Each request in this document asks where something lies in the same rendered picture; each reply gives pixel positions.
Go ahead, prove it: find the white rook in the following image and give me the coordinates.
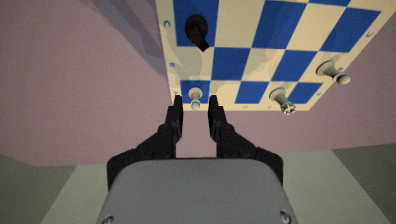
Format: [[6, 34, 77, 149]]
[[269, 88, 297, 115]]

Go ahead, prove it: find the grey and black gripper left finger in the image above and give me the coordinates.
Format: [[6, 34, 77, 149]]
[[107, 95, 183, 192]]

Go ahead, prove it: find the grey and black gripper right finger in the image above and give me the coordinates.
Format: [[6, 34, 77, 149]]
[[208, 95, 283, 186]]

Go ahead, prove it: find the white pawn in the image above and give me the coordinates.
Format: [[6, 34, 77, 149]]
[[316, 61, 351, 85], [189, 87, 203, 110]]

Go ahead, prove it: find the blue and cream chessboard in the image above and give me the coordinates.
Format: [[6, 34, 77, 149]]
[[155, 0, 396, 111]]

